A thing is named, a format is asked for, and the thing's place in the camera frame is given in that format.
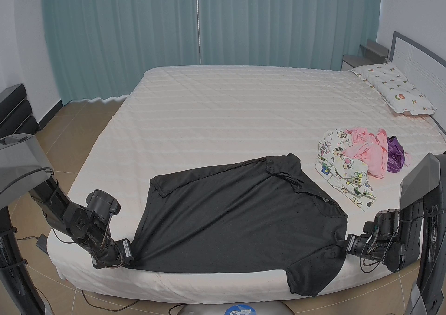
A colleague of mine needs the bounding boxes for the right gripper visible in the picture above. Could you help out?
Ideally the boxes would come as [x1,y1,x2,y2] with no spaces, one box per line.
[345,234,379,260]

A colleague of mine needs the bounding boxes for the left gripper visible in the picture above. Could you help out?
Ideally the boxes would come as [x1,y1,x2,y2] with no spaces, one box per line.
[91,235,131,270]

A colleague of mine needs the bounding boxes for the black T-shirt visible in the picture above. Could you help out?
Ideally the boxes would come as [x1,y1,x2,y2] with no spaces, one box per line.
[132,153,349,297]

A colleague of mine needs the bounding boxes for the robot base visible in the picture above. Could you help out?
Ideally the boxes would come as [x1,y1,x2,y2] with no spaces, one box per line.
[180,301,290,315]

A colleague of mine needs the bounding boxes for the bed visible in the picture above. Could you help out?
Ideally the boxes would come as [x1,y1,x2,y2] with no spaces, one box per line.
[46,31,446,304]

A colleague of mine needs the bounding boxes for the black power adapter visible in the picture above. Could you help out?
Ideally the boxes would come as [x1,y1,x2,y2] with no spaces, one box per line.
[36,234,49,256]

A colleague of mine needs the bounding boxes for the white printed pyjama top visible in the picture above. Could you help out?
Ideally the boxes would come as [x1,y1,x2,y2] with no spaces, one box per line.
[315,128,377,212]

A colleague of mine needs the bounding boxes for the pink garment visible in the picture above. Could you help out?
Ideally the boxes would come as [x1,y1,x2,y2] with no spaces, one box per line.
[343,128,412,179]

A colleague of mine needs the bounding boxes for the purple garment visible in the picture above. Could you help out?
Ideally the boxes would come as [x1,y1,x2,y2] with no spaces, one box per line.
[386,135,407,173]

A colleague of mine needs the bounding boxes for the white printed pillow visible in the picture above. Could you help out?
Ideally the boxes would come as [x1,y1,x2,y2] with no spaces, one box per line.
[348,62,437,117]

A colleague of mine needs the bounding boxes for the black chest of drawers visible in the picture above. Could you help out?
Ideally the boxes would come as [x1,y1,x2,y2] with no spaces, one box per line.
[0,84,39,139]

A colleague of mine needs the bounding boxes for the grey white bedside table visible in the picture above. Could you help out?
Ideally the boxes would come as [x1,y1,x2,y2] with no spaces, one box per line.
[342,39,389,71]

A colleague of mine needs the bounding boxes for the blue-green curtain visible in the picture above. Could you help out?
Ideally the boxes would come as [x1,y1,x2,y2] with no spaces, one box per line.
[197,0,381,71]
[42,0,201,106]

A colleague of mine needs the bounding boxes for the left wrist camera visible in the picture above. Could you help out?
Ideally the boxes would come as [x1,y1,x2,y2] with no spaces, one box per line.
[117,239,135,263]

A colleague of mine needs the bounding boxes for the black cable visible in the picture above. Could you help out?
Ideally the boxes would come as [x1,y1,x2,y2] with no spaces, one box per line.
[81,289,141,309]

